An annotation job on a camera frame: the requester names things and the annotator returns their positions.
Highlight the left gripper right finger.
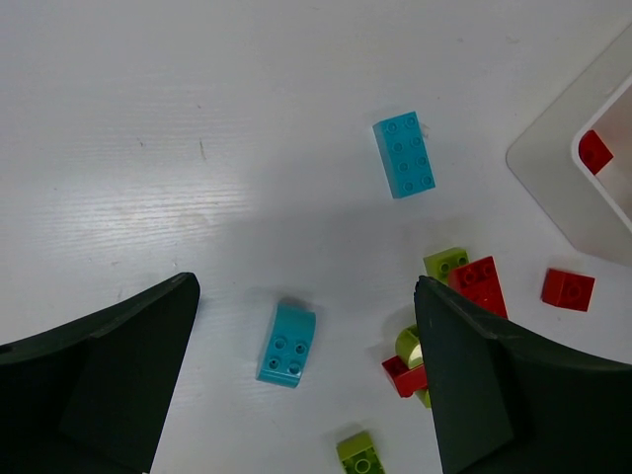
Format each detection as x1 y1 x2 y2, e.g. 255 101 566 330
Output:
414 276 631 473

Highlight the white divided container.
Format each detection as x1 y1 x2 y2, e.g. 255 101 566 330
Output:
507 30 631 266

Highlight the green red curved lego stack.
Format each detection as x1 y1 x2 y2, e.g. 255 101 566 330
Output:
382 325 432 410

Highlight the long red lego brick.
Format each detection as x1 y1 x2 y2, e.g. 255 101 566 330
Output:
448 256 508 319

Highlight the small red sloped lego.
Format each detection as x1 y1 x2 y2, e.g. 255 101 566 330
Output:
579 129 613 175

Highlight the small red square lego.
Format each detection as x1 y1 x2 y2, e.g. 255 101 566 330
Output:
540 268 595 312

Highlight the small green lego brick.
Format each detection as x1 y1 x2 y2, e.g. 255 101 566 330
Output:
336 431 384 474

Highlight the long teal lego brick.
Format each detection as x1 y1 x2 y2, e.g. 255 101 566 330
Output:
372 112 435 199

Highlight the curved teal lego brick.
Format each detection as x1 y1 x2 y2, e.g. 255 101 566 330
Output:
256 303 316 388

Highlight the long green lego brick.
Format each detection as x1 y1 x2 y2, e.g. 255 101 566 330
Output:
423 247 469 284

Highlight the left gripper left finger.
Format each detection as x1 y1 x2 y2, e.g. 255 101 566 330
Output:
1 273 199 473

